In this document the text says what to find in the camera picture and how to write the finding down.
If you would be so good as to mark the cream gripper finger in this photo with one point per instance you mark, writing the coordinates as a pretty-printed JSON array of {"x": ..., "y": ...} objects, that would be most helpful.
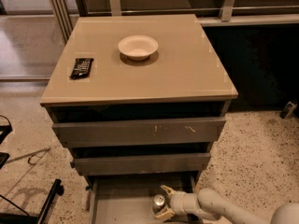
[
  {"x": 165, "y": 214},
  {"x": 169, "y": 191}
]

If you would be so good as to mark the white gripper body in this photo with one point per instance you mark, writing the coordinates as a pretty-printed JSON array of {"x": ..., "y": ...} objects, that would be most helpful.
[{"x": 177, "y": 202}]

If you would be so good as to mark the silver 7up can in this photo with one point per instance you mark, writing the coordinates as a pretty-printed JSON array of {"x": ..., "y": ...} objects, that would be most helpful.
[{"x": 158, "y": 203}]

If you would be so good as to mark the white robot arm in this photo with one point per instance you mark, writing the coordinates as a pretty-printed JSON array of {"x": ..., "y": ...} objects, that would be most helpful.
[{"x": 208, "y": 204}]

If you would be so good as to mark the middle grey drawer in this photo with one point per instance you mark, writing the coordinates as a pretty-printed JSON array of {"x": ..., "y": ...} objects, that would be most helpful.
[{"x": 128, "y": 165}]

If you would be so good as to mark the grey drawer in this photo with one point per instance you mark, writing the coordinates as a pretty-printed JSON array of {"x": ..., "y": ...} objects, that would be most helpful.
[
  {"x": 139, "y": 132},
  {"x": 127, "y": 199},
  {"x": 128, "y": 165}
]

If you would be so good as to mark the bottom grey drawer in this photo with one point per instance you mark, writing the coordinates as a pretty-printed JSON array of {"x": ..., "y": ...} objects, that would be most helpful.
[{"x": 127, "y": 199}]

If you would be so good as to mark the top grey drawer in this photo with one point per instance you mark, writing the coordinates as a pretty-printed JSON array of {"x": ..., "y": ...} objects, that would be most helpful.
[{"x": 139, "y": 132}]

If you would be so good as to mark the grey drawer cabinet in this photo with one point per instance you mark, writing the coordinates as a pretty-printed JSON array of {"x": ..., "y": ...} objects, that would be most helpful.
[{"x": 183, "y": 79}]

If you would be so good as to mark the black chair base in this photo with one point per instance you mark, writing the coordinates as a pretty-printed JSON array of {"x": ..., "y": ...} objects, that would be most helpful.
[{"x": 57, "y": 189}]

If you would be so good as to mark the small grey floor device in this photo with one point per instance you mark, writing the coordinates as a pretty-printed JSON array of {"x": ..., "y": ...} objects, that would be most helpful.
[{"x": 289, "y": 109}]

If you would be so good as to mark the white paper bowl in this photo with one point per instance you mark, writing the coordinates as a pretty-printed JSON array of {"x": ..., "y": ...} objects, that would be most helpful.
[{"x": 138, "y": 47}]

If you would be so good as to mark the black snack packet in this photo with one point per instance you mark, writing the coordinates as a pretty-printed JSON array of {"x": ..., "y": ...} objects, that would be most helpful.
[{"x": 82, "y": 68}]

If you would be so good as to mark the metal railing frame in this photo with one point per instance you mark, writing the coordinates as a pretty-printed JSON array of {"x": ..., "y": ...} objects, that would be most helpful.
[{"x": 210, "y": 12}]

